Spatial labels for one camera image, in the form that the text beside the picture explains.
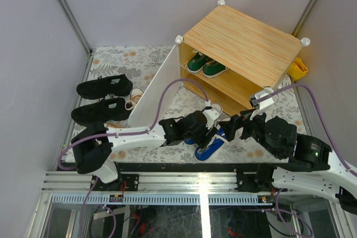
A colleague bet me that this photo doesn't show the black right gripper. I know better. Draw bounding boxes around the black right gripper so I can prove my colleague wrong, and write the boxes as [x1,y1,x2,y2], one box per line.
[217,104,281,157]

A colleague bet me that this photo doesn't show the blue sneaker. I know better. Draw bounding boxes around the blue sneaker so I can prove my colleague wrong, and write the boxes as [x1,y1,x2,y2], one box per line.
[183,103,223,145]
[194,128,226,162]

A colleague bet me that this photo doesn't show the white cabinet door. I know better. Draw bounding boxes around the white cabinet door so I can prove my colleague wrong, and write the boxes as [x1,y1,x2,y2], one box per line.
[128,45,181,127]

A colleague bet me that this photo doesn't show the green sneaker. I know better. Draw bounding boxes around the green sneaker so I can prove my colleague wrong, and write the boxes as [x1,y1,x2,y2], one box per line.
[202,60,229,78]
[187,50,210,74]

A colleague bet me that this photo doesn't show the wooden shoe cabinet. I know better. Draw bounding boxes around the wooden shoe cabinet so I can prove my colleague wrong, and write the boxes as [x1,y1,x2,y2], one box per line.
[175,0,311,115]

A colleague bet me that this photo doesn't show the black shoe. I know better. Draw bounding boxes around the black shoe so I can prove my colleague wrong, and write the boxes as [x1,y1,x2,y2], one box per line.
[71,98,132,126]
[76,74,133,100]

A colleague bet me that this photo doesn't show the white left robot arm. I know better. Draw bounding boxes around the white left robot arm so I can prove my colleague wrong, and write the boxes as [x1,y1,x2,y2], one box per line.
[73,106,221,191]

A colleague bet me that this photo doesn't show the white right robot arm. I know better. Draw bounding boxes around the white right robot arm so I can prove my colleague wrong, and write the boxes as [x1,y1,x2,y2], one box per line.
[219,110,356,214]

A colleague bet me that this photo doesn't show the orange sneaker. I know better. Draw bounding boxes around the orange sneaker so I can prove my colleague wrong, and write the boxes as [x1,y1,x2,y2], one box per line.
[105,123,123,129]
[125,88,144,110]

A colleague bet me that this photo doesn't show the yellow plastic bin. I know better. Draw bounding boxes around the yellow plastic bin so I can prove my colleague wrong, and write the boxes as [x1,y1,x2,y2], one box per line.
[288,57,308,81]

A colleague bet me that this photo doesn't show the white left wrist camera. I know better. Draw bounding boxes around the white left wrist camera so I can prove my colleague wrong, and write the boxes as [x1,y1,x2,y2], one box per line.
[202,106,221,130]

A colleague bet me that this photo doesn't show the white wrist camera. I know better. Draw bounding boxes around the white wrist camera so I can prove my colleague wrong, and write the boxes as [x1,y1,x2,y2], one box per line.
[250,88,274,120]
[202,106,221,130]

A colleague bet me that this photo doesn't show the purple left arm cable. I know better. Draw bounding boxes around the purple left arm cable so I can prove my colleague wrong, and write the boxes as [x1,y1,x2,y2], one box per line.
[57,79,211,238]

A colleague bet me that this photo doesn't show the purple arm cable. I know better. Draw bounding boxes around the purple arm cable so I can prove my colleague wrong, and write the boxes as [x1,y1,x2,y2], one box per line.
[258,83,357,177]
[57,79,211,238]

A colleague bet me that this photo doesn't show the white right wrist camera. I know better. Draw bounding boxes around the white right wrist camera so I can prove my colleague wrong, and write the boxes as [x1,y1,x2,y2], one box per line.
[250,88,274,120]

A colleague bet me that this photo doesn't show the aluminium rail frame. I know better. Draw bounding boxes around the aluminium rail frame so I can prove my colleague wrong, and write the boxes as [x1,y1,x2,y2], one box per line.
[41,171,243,195]

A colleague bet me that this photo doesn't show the grey slotted cable duct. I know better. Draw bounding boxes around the grey slotted cable duct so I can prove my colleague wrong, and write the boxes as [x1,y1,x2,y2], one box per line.
[52,193,273,207]

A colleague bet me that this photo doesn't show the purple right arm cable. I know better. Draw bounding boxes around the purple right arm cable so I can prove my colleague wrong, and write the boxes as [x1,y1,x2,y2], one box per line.
[258,83,357,177]

